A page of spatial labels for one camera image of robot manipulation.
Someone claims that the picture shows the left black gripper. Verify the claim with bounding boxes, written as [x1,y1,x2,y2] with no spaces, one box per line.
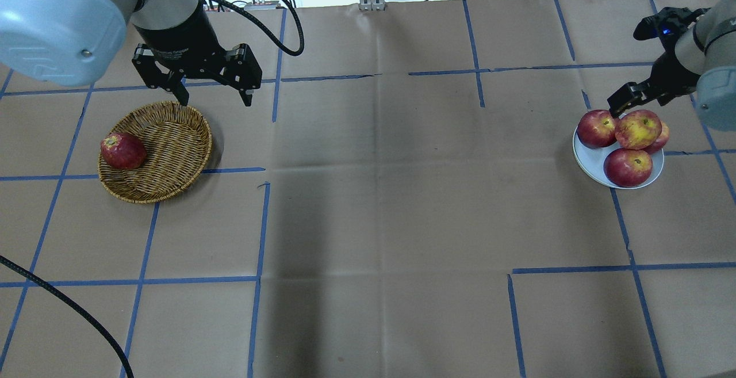
[132,18,263,107]

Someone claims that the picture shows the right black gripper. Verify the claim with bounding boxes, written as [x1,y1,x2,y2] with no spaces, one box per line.
[607,52,701,117]

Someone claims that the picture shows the red yellow apple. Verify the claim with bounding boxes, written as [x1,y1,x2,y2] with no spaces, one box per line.
[615,109,663,150]

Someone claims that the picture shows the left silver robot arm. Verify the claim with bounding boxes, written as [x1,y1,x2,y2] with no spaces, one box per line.
[1,0,262,106]

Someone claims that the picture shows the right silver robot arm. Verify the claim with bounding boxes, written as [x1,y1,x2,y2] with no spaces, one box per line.
[607,0,735,132]

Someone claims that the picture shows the red apple on plate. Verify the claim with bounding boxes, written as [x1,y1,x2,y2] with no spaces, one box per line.
[576,109,618,149]
[643,121,670,155]
[604,148,654,188]

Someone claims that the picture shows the woven wicker basket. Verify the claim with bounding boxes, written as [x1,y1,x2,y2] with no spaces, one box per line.
[97,101,213,203]

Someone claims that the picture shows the light blue plate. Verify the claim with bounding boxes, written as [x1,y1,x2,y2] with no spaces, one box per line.
[573,129,664,189]

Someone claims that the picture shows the dark red apple in basket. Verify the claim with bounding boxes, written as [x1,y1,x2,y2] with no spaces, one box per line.
[101,132,148,169]

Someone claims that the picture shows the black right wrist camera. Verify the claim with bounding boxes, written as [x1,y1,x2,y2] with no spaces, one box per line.
[632,7,711,45]

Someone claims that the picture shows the black braided camera cable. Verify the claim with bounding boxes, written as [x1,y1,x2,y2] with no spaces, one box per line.
[155,0,305,57]

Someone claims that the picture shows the black cable at corner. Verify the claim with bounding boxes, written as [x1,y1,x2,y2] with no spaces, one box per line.
[0,255,135,378]

